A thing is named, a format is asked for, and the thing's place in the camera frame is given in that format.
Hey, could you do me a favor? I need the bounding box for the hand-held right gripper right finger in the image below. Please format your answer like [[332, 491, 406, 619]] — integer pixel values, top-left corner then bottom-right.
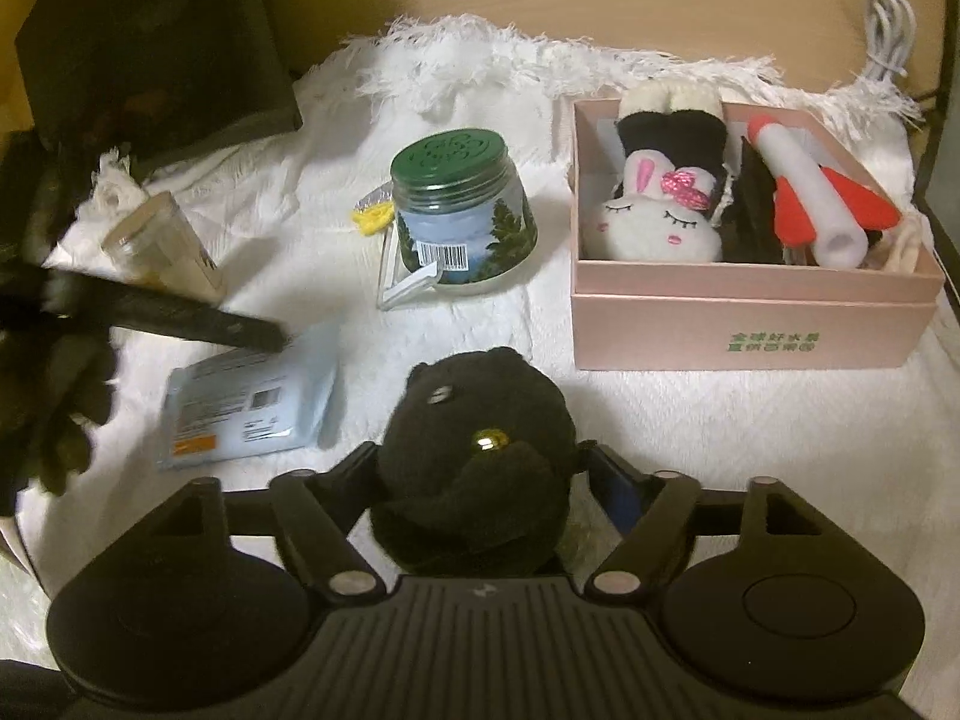
[[580, 444, 815, 602]]

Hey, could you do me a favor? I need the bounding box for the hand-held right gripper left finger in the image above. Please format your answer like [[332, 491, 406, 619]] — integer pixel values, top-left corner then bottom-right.
[[154, 443, 384, 602]]

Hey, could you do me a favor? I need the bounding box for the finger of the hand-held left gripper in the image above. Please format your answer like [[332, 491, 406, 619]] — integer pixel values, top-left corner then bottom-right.
[[45, 273, 290, 353]]

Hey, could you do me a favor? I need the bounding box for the blue wipes packet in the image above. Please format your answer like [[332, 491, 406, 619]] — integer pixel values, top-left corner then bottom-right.
[[157, 322, 339, 473]]

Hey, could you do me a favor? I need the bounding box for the black plush toy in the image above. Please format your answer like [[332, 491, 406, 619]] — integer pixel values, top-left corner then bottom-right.
[[367, 346, 583, 580]]

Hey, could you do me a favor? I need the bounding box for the pink cardboard box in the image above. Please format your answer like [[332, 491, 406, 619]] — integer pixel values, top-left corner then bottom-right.
[[569, 94, 946, 371]]

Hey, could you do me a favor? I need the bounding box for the white rabbit plush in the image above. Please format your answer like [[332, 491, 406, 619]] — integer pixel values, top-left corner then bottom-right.
[[584, 81, 730, 262]]

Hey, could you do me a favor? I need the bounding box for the black cloth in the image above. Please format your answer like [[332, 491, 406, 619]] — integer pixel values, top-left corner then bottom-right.
[[718, 135, 790, 265]]

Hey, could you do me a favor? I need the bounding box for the red white rocket toy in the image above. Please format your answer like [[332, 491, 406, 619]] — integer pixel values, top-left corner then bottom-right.
[[747, 114, 901, 269]]

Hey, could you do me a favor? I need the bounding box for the clear plastic cup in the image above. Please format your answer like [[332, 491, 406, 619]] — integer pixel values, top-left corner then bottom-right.
[[100, 190, 230, 306]]

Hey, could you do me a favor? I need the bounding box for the yellow knitted trinket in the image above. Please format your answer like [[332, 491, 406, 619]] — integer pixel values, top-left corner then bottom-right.
[[352, 190, 395, 236]]

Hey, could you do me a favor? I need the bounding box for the dark box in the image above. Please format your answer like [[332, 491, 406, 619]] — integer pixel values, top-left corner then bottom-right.
[[14, 0, 305, 167]]

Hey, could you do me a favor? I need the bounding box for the green lidded glass jar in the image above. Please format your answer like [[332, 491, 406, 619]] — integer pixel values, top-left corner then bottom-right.
[[388, 127, 538, 288]]

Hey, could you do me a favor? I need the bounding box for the white woven blanket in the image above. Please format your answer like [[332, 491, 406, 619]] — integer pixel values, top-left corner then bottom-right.
[[0, 11, 960, 661]]

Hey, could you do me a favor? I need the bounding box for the black furniture frame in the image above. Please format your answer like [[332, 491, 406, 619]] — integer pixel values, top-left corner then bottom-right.
[[910, 73, 960, 242]]

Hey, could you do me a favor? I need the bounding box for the white cable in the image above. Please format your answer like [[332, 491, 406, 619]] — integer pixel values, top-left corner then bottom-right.
[[855, 0, 920, 85]]

